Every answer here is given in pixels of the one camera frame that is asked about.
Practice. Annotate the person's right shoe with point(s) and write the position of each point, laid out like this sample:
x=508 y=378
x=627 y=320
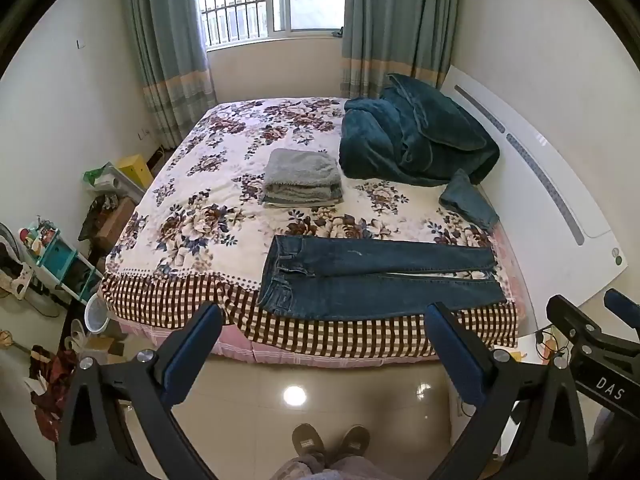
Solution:
x=354 y=441

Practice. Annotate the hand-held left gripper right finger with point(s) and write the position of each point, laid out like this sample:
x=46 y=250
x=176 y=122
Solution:
x=450 y=355

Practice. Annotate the floral checked bed blanket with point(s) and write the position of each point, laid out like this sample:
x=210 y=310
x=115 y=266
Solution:
x=215 y=210

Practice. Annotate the dark teal quilt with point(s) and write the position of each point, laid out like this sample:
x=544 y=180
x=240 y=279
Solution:
x=400 y=135

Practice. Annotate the folded grey fleece garment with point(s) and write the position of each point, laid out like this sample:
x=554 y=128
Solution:
x=300 y=175

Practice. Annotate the white baby chair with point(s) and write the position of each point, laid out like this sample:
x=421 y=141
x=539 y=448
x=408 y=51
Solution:
x=12 y=270

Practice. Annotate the green plastic bag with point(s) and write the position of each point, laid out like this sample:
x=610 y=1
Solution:
x=100 y=177

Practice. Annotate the brown cardboard box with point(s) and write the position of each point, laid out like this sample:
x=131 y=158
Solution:
x=117 y=220

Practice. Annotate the person's shoe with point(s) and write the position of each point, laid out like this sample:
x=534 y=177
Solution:
x=307 y=441
x=354 y=441

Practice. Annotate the person's left shoe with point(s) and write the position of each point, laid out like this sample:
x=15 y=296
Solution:
x=307 y=441

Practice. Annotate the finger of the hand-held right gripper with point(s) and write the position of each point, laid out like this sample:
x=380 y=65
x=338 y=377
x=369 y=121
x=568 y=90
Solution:
x=572 y=322
x=622 y=307

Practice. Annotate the person's legs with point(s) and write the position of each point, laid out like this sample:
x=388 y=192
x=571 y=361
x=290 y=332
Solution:
x=325 y=469

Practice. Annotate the teal toy shelf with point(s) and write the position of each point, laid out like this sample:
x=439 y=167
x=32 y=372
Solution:
x=62 y=260

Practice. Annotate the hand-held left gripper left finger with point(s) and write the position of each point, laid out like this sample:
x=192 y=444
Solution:
x=192 y=355

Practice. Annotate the yellow box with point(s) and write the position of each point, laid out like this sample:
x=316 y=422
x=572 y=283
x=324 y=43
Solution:
x=135 y=170

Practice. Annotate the white waste bin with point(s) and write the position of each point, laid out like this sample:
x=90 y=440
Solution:
x=96 y=316

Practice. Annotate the small teal cloth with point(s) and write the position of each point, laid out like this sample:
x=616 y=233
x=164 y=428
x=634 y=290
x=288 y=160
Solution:
x=470 y=200

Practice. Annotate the white bed headboard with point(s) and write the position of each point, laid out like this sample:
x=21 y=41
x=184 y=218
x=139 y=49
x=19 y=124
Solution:
x=540 y=185

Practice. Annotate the pink bed skirt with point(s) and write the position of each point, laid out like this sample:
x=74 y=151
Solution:
x=300 y=356

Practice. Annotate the dark blue jeans pants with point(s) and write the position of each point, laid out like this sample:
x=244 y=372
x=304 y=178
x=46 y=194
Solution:
x=350 y=285

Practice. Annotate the teal striped curtain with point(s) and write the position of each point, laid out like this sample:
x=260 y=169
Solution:
x=395 y=20
x=165 y=50

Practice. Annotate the red clothes pile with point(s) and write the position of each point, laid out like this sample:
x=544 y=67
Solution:
x=50 y=385

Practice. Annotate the pair of white slippers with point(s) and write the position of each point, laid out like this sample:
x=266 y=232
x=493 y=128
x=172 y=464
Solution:
x=76 y=337

